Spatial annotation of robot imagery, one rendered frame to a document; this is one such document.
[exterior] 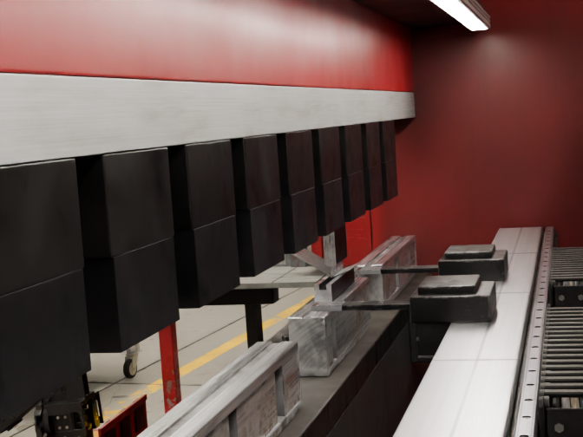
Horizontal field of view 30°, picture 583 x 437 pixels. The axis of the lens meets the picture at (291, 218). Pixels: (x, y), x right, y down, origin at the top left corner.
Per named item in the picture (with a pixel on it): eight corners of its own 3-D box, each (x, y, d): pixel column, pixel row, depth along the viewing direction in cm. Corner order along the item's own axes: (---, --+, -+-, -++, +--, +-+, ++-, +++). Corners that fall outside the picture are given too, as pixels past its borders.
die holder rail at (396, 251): (393, 273, 272) (391, 236, 271) (417, 272, 270) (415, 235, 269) (356, 310, 223) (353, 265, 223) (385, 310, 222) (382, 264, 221)
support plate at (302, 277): (204, 275, 208) (203, 270, 208) (338, 270, 202) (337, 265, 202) (171, 290, 191) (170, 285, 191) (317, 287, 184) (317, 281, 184)
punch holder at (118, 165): (99, 320, 106) (85, 151, 105) (181, 318, 104) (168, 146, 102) (25, 355, 92) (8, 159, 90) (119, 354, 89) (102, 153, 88)
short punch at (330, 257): (337, 269, 198) (334, 217, 197) (348, 269, 197) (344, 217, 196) (325, 277, 188) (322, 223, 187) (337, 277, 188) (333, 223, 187)
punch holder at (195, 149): (171, 286, 125) (160, 143, 124) (241, 284, 123) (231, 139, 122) (119, 310, 111) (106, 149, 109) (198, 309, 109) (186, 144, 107)
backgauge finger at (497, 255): (363, 274, 199) (362, 247, 198) (508, 270, 192) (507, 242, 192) (351, 285, 187) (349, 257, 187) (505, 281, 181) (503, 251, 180)
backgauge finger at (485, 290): (323, 309, 166) (321, 277, 165) (496, 306, 159) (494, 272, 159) (304, 325, 154) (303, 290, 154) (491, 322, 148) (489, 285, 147)
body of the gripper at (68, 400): (86, 440, 163) (73, 362, 162) (33, 446, 165) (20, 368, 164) (105, 426, 170) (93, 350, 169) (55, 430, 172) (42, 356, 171)
